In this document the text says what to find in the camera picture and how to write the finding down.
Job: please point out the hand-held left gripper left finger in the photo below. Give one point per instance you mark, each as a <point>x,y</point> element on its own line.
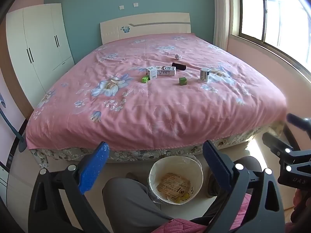
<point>97,162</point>

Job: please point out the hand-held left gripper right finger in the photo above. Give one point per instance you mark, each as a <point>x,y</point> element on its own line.
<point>216,165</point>

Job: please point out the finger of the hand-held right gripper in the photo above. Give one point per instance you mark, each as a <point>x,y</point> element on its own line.
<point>274,143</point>
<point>295,120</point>

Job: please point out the white trash bin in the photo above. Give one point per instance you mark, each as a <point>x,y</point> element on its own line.
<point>155,172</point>

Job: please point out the bright green cube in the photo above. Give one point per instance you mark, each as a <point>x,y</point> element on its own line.
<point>145,79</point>

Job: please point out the white milk carton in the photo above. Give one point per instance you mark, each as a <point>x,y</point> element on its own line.
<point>167,71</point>

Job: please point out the person's right hand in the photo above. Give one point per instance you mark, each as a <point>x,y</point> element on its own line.
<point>297,199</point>

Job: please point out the grey slipper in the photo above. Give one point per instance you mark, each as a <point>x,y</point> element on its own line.
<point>131,176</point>

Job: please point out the floral bed sheet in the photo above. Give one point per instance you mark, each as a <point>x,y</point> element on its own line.
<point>136,154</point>

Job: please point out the printed wrapper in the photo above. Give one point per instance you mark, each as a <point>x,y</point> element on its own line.
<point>173,187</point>

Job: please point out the person's left leg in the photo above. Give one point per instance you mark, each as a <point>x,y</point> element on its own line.
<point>131,203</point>

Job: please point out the pink quilted jacket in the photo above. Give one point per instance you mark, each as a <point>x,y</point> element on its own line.
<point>179,225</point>

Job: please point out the pink floral blanket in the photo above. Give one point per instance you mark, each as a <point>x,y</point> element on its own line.
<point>150,109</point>

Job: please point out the grey coat rack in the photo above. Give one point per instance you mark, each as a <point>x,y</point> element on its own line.
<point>14,131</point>

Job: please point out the white can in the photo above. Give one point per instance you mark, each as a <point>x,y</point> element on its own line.
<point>204,75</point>

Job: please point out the dark green cube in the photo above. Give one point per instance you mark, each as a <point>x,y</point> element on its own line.
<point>183,81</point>

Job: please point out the small white box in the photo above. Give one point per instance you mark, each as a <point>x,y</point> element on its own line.
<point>151,73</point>

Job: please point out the black cylinder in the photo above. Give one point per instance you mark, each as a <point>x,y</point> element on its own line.
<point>179,66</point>

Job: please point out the window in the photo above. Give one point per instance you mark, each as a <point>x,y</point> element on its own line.
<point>274,12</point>

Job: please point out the crumpled white paper ball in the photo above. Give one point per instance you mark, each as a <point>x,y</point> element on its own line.
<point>178,56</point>

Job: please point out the white wardrobe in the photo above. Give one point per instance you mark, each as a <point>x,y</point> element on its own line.
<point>36,51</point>

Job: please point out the cream curtain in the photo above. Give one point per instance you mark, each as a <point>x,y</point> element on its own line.
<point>222,14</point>

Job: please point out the white bed headboard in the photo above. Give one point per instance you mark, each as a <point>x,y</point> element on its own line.
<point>145,28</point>

